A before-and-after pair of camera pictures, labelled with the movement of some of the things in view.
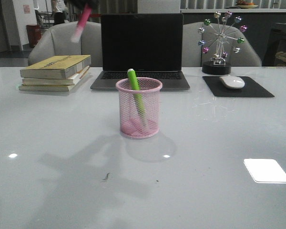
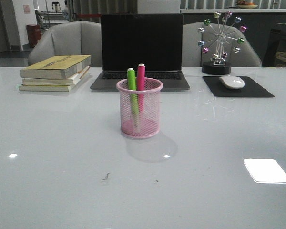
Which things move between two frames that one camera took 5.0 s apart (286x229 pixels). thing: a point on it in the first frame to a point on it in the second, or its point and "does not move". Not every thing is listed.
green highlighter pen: (137, 95) to (133, 97)
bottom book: (50, 88) does not move
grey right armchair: (208, 41) does not move
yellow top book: (57, 67) does not move
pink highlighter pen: (82, 21) to (141, 82)
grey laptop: (150, 44) does not move
